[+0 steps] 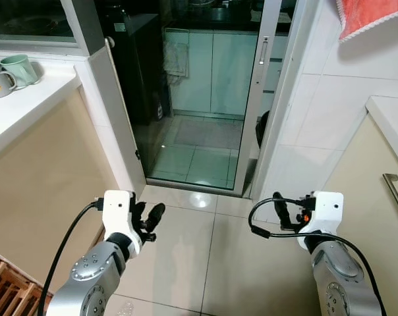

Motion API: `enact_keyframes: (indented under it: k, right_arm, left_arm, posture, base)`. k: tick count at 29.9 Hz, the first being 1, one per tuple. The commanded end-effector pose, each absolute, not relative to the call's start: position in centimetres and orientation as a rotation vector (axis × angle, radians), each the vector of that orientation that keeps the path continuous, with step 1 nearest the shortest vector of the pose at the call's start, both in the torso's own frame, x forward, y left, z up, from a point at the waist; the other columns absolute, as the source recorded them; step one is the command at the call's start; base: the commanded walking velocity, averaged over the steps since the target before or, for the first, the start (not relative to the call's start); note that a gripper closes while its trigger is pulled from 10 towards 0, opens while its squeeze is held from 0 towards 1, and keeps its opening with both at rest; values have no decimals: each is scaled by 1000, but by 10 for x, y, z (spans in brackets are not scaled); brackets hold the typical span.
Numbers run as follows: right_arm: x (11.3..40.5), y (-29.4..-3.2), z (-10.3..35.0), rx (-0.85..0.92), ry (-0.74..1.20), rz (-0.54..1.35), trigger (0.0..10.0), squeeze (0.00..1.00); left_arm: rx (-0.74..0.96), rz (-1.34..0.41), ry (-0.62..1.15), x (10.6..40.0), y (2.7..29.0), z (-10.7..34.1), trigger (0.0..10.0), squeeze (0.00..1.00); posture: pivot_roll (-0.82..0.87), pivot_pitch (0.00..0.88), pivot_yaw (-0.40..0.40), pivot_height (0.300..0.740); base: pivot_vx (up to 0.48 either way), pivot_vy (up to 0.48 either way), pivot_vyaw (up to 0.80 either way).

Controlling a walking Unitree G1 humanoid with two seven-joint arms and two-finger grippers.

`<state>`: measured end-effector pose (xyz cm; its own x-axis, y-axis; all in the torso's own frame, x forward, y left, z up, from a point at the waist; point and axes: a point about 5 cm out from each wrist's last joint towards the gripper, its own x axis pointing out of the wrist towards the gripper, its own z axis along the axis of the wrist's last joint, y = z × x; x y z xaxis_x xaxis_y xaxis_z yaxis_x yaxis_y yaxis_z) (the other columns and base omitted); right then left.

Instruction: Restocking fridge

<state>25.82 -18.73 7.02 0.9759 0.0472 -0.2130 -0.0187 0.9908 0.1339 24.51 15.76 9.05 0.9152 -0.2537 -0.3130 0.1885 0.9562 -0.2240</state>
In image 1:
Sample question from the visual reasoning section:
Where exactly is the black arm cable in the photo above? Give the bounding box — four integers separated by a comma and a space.
248, 193, 386, 316
37, 199, 106, 316

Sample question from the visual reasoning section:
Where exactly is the dark glass window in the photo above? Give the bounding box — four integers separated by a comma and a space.
0, 0, 78, 45

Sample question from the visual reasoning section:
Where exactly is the wooden slat pallet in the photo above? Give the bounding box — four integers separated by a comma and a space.
0, 246, 53, 316

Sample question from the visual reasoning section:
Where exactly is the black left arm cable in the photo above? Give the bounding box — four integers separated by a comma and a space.
37, 199, 106, 316

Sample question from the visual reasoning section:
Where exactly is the beige white-topped counter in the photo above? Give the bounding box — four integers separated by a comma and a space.
0, 49, 147, 294

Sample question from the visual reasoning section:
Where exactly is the beige cabinet with bar handle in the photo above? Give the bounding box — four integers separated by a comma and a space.
318, 95, 398, 316

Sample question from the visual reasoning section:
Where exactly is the black refrigerator with sticker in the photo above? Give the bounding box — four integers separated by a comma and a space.
96, 0, 175, 127

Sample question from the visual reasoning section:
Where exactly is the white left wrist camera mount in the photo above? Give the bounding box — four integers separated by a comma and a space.
101, 190, 145, 259

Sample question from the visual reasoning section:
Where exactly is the green mug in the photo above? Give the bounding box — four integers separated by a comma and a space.
0, 54, 43, 88

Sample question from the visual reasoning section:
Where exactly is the tinted glass sliding door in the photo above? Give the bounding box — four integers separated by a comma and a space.
130, 0, 283, 197

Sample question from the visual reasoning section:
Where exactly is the silver door handle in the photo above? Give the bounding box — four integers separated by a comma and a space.
258, 36, 271, 66

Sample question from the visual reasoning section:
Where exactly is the steel bar cabinet handle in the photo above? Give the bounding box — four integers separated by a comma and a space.
382, 172, 398, 228

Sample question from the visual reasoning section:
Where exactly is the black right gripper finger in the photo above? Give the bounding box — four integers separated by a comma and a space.
273, 192, 291, 228

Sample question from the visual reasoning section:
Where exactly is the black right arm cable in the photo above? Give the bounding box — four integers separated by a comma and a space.
248, 193, 386, 316

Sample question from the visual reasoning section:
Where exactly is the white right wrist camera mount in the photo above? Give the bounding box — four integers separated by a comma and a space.
297, 192, 345, 239

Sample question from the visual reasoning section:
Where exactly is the hanging checked towel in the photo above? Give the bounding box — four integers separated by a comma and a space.
163, 43, 190, 80

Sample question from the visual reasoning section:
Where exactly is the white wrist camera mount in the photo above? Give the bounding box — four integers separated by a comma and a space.
101, 190, 145, 259
297, 192, 345, 239

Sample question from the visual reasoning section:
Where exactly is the pale kitchen base cabinet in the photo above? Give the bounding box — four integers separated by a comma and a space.
165, 28, 260, 118

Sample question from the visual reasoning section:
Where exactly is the red cloth white trim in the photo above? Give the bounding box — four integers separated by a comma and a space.
335, 0, 398, 44

